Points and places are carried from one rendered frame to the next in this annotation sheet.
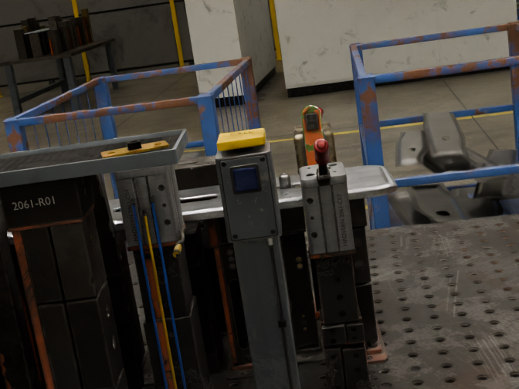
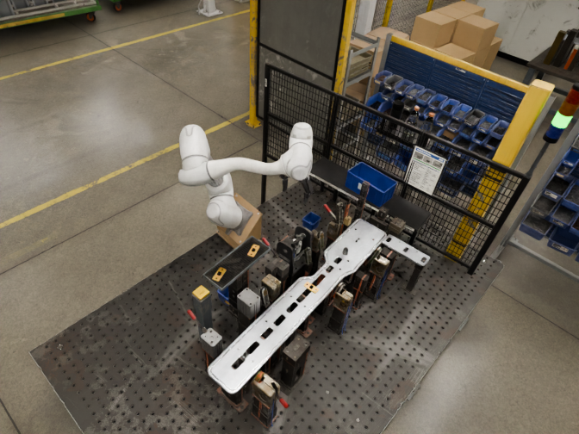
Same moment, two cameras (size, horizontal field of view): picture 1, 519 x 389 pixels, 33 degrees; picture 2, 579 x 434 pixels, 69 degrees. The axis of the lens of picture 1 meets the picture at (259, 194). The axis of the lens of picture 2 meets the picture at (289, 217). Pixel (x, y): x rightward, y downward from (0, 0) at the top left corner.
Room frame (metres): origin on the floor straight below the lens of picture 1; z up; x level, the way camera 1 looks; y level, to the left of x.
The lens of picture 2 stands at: (2.07, -0.78, 2.89)
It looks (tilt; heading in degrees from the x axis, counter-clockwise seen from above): 44 degrees down; 122
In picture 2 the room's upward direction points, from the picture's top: 6 degrees clockwise
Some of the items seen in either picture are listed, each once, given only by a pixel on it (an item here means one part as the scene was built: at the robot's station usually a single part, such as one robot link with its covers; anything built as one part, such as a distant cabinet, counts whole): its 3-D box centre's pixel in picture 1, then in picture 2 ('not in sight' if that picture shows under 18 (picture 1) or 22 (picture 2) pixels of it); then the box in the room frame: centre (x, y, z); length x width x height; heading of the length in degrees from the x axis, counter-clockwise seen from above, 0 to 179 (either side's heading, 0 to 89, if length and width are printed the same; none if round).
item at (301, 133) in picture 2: not in sight; (301, 140); (1.23, 0.60, 1.80); 0.13 x 0.11 x 0.16; 124
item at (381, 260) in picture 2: not in sight; (376, 277); (1.69, 0.88, 0.87); 0.12 x 0.09 x 0.35; 177
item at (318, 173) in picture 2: not in sight; (365, 191); (1.31, 1.39, 1.01); 0.90 x 0.22 x 0.03; 177
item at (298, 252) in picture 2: not in sight; (293, 263); (1.26, 0.59, 0.94); 0.18 x 0.13 x 0.49; 87
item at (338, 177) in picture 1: (336, 283); (213, 355); (1.27, -0.10, 0.88); 0.11 x 0.10 x 0.36; 177
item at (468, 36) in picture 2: not in sight; (452, 54); (0.63, 5.47, 0.52); 1.20 x 0.80 x 1.05; 80
